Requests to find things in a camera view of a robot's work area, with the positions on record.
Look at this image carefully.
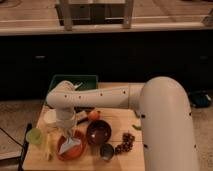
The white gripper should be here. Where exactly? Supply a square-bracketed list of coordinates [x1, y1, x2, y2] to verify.
[56, 108, 77, 136]

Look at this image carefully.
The small metal cup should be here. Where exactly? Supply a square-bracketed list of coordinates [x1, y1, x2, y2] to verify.
[100, 143, 114, 161]

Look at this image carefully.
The yellow banana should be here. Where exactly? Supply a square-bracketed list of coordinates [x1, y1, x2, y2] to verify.
[44, 133, 54, 161]

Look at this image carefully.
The dark grape bunch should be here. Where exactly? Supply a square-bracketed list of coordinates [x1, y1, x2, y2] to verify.
[115, 132, 135, 155]

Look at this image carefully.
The grey white towel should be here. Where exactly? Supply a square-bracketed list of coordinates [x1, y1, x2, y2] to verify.
[59, 137, 81, 154]

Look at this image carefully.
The dark blue object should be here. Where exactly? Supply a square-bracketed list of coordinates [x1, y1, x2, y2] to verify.
[189, 91, 212, 108]

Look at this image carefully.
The green plastic cup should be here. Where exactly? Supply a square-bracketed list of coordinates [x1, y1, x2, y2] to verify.
[26, 128, 43, 145]

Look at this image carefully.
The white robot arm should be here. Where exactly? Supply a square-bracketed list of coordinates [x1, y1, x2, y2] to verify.
[46, 77, 200, 171]

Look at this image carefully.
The white small bowl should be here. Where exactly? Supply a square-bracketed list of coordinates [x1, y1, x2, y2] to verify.
[43, 109, 56, 126]

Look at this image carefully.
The orange red plate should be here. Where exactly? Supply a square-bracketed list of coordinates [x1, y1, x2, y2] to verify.
[55, 129, 88, 162]

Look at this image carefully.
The wooden chair frame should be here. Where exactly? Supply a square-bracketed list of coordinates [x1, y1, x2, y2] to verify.
[55, 0, 134, 31]

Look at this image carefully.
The orange fruit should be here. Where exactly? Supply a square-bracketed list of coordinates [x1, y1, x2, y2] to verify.
[88, 110, 100, 121]

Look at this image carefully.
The green bean pod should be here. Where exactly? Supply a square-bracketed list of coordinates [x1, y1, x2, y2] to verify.
[132, 125, 142, 131]

